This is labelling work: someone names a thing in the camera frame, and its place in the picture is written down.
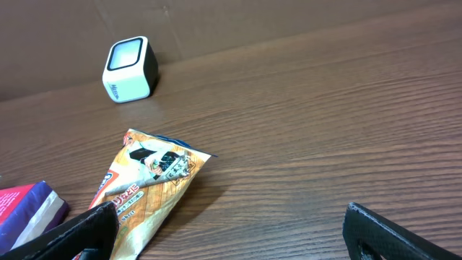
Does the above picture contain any white barcode scanner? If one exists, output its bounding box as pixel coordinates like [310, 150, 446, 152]
[102, 36, 160, 103]

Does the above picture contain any red purple tissue pack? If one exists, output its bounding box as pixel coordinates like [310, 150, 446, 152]
[1, 181, 69, 254]

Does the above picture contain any orange cream snack bag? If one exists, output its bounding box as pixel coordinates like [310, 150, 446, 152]
[90, 129, 211, 259]

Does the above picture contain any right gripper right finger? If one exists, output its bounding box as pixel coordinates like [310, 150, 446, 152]
[342, 202, 461, 260]

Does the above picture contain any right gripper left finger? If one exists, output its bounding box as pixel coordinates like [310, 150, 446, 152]
[1, 201, 119, 260]

